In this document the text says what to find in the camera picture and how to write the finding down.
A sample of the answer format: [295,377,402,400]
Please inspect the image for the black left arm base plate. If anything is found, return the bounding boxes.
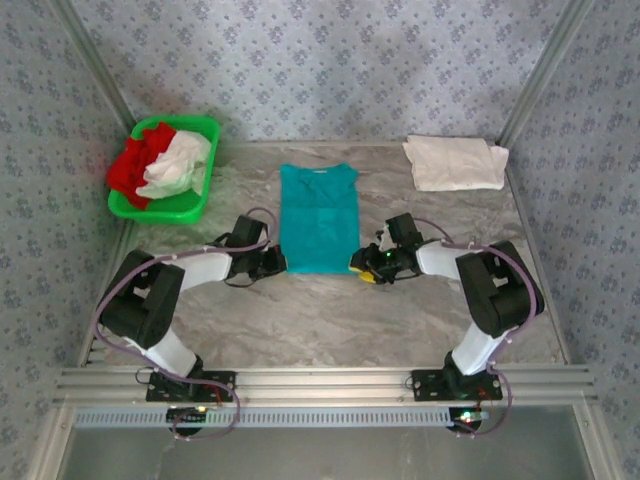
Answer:
[145,369,237,404]

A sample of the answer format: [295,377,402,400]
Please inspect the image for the red t-shirt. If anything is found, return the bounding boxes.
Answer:
[105,122,179,211]

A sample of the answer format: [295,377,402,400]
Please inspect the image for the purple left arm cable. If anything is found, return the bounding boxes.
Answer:
[92,207,279,441]

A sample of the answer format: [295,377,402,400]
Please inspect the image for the green plastic basket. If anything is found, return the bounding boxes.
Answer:
[108,114,222,227]

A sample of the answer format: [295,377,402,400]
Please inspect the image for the teal t-shirt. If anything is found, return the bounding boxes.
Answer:
[278,162,362,276]

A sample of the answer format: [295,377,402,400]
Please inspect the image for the crumpled white t-shirt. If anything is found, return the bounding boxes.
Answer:
[134,130,214,200]

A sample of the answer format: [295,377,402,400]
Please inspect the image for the grey slotted cable duct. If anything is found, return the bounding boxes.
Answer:
[73,405,489,429]

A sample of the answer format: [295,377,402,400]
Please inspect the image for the aluminium frame post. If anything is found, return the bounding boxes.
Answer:
[49,0,139,136]
[497,0,596,147]

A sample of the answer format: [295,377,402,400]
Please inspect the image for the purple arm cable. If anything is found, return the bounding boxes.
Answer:
[414,217,547,440]
[92,207,279,441]

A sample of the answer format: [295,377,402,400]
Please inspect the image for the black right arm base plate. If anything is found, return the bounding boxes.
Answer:
[410,368,503,402]

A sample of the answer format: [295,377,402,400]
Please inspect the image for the folded white t-shirt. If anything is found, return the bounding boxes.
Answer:
[402,133,511,193]

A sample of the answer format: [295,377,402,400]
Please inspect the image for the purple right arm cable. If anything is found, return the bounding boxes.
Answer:
[414,217,547,440]

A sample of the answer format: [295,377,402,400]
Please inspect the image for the grey metal lower panel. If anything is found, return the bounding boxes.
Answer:
[29,403,619,480]

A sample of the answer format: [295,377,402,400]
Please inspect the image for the aluminium rail beam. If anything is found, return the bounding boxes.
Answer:
[52,364,599,405]

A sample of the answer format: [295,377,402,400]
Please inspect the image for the small controller board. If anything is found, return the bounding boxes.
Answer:
[448,407,489,435]
[165,405,209,436]

